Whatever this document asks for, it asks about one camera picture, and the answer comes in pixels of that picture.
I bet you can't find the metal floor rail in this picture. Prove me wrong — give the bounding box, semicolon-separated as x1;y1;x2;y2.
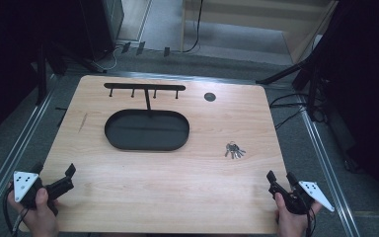
0;73;58;228
297;98;363;237

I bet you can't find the black key rack with tray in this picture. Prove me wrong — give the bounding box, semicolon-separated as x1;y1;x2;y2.
103;82;190;152

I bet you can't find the black hanging cable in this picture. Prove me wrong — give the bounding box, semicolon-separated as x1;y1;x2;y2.
182;0;205;54

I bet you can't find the person's left hand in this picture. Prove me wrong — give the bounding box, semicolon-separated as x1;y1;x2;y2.
7;187;60;237

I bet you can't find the black cabinet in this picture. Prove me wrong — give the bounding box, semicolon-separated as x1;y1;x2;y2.
77;0;125;63

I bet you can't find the white floor cable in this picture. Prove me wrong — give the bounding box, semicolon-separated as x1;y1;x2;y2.
99;44;118;72

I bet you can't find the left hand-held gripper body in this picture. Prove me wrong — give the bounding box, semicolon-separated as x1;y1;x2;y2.
13;170;75;210

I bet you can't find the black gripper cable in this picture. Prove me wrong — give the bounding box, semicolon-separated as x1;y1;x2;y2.
2;189;29;235
305;203;318;237

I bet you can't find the dark curtain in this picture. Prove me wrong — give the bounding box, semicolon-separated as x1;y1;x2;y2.
309;0;379;211

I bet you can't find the light wooden furniture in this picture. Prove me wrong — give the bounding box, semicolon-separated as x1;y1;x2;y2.
180;0;340;65

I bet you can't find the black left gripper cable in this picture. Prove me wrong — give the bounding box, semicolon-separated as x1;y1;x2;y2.
2;189;29;235

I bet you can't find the black floor cable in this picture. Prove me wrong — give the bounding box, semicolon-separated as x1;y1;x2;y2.
268;93;312;130

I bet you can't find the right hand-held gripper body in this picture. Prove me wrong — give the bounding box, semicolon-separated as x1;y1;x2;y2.
268;181;336;216

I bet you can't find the bunch of silver keys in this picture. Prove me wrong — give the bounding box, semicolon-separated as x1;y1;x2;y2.
224;140;247;160

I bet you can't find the black tripod stand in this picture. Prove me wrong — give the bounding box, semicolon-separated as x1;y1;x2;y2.
256;48;332;123

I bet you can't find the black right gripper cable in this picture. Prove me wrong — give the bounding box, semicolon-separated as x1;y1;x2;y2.
305;203;318;237

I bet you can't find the black metal stand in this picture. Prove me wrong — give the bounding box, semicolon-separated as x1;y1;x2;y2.
34;40;68;107

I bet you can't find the person's right hand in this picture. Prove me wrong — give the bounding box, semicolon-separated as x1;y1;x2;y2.
274;192;324;237

